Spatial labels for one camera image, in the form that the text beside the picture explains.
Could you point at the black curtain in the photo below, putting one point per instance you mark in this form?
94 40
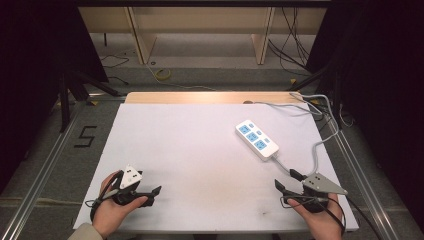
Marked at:
30 83
383 100

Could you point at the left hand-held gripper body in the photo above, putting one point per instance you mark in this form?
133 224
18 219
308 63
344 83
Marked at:
130 176

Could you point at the white power strip blue sockets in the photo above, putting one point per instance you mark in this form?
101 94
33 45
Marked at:
256 139

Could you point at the aluminium floor rail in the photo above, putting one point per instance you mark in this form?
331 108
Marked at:
43 173
363 186

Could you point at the light wooden desk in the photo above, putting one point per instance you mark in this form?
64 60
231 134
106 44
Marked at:
200 20

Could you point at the black metal stand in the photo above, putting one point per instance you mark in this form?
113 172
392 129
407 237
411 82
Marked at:
65 103
336 96

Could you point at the white table cover sheet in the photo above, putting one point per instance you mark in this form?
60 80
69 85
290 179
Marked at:
200 166

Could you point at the person's left hand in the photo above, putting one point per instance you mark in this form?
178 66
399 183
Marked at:
108 213

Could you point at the person's right hand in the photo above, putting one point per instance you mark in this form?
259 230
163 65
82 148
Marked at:
320 223

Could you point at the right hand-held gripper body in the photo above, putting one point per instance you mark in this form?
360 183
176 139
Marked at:
318 185

